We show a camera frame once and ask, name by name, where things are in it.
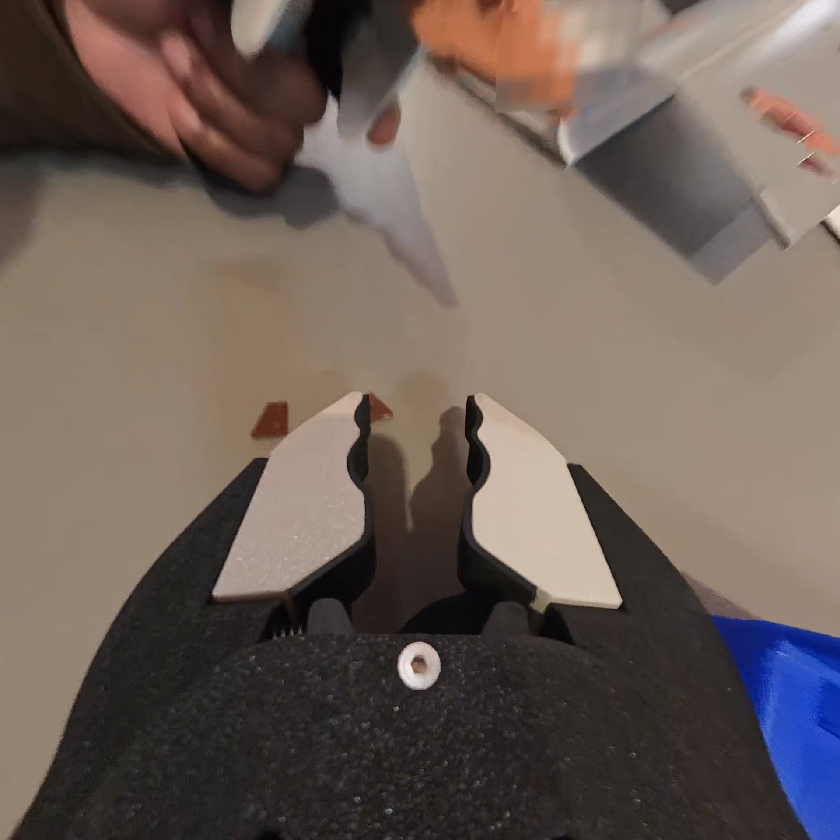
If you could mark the orange toy brick model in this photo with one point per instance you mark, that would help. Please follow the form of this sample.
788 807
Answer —
453 33

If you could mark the brown brick tile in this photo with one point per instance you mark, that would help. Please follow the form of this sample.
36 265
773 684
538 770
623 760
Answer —
379 408

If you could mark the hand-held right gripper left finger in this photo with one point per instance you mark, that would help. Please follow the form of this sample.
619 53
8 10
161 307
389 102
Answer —
302 512

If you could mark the light grey desk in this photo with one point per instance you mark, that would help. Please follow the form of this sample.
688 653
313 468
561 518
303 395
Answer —
590 361

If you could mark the person's left hand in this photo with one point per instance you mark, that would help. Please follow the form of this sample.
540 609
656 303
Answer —
197 98

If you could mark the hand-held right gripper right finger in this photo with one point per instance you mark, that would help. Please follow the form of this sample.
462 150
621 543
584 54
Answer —
538 518

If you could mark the grey instruction booklet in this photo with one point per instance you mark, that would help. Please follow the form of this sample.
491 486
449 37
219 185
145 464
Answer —
689 164

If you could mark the person's left forearm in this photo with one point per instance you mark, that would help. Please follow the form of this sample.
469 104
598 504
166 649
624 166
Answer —
39 65

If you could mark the blue storage bin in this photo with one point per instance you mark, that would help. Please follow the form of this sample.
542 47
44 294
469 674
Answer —
800 722

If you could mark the small brown wedge plate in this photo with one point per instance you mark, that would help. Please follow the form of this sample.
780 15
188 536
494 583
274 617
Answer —
272 421

